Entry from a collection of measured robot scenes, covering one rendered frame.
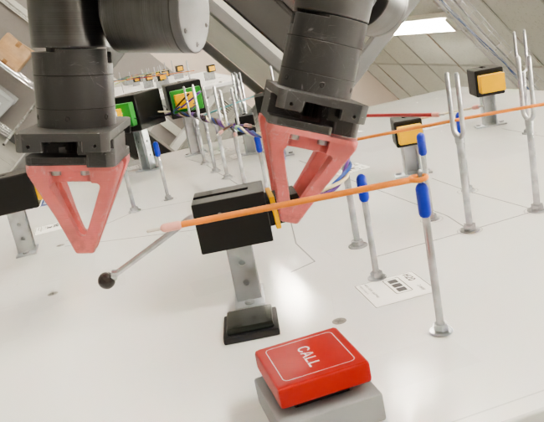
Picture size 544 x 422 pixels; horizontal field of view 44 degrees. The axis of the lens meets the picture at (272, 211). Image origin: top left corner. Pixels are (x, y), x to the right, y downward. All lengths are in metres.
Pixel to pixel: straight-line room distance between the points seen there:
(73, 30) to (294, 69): 0.16
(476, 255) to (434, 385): 0.20
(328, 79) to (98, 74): 0.16
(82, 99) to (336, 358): 0.26
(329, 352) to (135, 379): 0.15
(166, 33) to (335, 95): 0.13
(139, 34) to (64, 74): 0.06
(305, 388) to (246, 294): 0.21
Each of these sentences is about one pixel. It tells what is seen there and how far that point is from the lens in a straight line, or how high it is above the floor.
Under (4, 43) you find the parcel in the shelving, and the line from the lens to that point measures 7.50.
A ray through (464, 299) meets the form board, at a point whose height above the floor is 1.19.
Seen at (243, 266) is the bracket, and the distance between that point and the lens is 0.53.
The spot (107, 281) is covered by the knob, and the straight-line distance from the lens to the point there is 0.55.
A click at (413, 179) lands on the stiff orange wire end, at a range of 0.41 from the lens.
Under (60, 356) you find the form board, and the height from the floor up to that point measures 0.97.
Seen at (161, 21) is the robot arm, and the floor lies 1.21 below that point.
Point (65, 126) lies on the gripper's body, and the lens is 0.50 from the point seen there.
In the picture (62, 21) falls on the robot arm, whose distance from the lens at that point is 0.50.
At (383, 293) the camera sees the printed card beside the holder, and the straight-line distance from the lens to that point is 0.51.
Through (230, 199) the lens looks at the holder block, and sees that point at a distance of 0.51.
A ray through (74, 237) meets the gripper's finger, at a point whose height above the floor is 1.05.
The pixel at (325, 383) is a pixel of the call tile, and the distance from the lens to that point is 0.35.
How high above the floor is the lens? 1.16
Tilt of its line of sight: level
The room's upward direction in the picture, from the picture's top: 37 degrees clockwise
